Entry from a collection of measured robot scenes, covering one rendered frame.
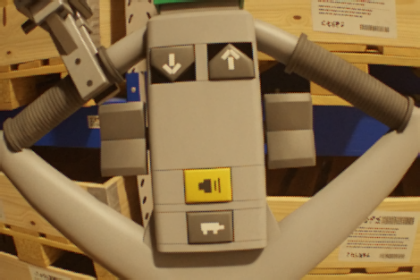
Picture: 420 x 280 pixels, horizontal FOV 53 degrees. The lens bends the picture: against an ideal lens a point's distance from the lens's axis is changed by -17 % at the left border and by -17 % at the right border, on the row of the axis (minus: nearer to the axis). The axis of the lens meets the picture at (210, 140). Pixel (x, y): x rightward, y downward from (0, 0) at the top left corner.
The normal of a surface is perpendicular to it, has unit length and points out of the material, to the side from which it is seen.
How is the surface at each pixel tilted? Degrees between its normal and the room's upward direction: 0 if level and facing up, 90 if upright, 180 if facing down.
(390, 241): 90
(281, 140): 57
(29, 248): 90
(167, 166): 74
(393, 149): 66
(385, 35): 90
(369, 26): 90
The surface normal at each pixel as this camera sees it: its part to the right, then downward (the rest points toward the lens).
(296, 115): -0.02, 0.26
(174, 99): -0.04, -0.03
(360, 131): -0.31, 0.26
